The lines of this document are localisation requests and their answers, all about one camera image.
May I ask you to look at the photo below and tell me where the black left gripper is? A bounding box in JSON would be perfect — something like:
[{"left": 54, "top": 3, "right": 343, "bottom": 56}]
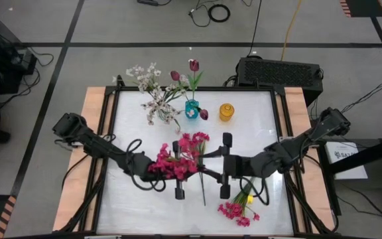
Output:
[{"left": 129, "top": 140, "right": 186, "bottom": 200}]

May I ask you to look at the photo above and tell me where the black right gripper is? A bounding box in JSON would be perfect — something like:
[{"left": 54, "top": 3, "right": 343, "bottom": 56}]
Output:
[{"left": 204, "top": 132, "right": 271, "bottom": 199}]

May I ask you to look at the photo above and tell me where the pink artificial flower bunch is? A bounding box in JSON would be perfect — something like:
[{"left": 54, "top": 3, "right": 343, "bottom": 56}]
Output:
[
  {"left": 182, "top": 131, "right": 211, "bottom": 206},
  {"left": 216, "top": 177, "right": 261, "bottom": 228},
  {"left": 147, "top": 142, "right": 199, "bottom": 181}
]

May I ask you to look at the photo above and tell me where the yellow glass vase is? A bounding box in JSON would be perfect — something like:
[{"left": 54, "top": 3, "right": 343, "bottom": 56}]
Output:
[{"left": 219, "top": 103, "right": 235, "bottom": 122}]

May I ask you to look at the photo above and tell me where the blue glass vase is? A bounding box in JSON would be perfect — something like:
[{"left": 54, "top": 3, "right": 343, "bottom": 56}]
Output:
[{"left": 184, "top": 99, "right": 200, "bottom": 120}]

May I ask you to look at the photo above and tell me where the black perforated computer case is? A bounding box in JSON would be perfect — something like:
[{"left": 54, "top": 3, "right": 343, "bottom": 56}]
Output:
[{"left": 236, "top": 56, "right": 324, "bottom": 108}]

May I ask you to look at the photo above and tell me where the light wooden table board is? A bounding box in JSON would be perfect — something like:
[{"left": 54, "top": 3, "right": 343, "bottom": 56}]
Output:
[{"left": 52, "top": 86, "right": 336, "bottom": 233}]

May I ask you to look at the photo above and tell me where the white printed paper sheet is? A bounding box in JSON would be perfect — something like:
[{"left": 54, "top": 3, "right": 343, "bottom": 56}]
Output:
[{"left": 325, "top": 141, "right": 369, "bottom": 181}]

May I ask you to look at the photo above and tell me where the black desk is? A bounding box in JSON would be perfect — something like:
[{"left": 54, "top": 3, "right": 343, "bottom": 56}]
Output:
[{"left": 316, "top": 132, "right": 382, "bottom": 230}]

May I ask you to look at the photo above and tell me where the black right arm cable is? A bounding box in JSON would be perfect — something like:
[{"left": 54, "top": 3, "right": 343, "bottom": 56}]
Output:
[{"left": 239, "top": 175, "right": 271, "bottom": 206}]

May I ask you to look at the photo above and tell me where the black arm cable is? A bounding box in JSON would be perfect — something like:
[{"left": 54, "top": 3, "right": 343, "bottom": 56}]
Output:
[
  {"left": 239, "top": 175, "right": 271, "bottom": 206},
  {"left": 124, "top": 138, "right": 167, "bottom": 193}
]

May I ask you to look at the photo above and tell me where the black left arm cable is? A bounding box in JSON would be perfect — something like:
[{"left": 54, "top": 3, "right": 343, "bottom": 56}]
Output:
[{"left": 124, "top": 138, "right": 167, "bottom": 193}]

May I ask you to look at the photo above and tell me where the black metal table frame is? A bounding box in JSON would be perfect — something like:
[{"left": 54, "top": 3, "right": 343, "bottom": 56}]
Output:
[{"left": 53, "top": 74, "right": 340, "bottom": 239}]

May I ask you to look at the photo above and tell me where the long black cable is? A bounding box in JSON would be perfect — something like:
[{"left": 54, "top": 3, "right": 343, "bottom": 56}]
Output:
[{"left": 246, "top": 0, "right": 263, "bottom": 58}]

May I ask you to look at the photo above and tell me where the loose black floor cable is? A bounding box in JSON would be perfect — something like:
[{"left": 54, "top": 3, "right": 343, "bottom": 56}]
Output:
[{"left": 188, "top": 0, "right": 212, "bottom": 28}]

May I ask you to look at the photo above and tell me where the yellow cable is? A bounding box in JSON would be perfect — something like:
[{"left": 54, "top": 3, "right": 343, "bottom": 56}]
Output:
[{"left": 280, "top": 0, "right": 303, "bottom": 61}]

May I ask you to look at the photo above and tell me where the coiled black cable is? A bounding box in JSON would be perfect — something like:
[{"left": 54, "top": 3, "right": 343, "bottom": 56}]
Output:
[{"left": 208, "top": 3, "right": 231, "bottom": 23}]

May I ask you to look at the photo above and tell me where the black cable bundle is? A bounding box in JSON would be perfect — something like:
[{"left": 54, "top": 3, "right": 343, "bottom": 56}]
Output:
[{"left": 340, "top": 76, "right": 382, "bottom": 116}]

